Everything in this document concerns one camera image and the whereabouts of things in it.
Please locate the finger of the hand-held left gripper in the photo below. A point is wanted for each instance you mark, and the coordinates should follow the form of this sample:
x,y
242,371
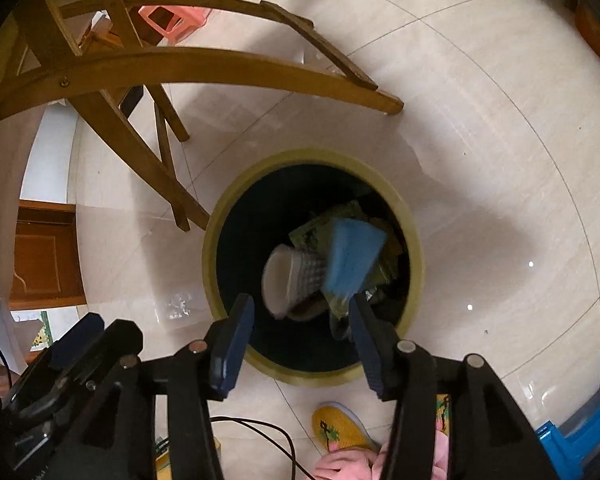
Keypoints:
x,y
77,335
122,340

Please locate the green yellow packet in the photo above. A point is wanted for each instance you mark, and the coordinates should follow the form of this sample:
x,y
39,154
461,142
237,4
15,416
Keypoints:
x,y
310,235

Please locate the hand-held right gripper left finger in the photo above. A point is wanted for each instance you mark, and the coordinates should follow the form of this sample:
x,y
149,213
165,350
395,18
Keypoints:
x,y
230,355

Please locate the checkered paper cup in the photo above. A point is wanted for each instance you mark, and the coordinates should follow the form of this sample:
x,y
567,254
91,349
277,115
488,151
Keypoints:
x,y
285,280

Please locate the light blue white box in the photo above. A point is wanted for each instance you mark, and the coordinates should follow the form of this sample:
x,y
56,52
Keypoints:
x,y
352,255

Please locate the orange bucket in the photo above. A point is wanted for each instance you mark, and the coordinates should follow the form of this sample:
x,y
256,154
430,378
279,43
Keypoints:
x,y
597,35

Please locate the yellow bin with black liner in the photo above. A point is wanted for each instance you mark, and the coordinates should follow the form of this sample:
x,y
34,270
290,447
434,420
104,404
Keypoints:
x,y
240,240

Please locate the colourful wall sticker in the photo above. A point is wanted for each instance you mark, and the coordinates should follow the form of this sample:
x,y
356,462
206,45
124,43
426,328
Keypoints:
x,y
40,335

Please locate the yellow slipper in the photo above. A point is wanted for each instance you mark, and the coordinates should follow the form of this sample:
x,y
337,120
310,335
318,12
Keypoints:
x,y
442,412
340,427

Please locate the blue plastic stool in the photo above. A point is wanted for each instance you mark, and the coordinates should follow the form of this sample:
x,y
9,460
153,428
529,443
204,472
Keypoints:
x,y
580,440

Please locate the pink plastic stool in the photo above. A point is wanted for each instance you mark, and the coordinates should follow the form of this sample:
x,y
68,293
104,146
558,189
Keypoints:
x,y
190,22

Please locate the wooden door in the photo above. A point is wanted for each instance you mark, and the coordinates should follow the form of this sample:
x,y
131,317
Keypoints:
x,y
45,260

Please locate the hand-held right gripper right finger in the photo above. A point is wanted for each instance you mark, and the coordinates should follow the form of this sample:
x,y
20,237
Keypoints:
x,y
370,355

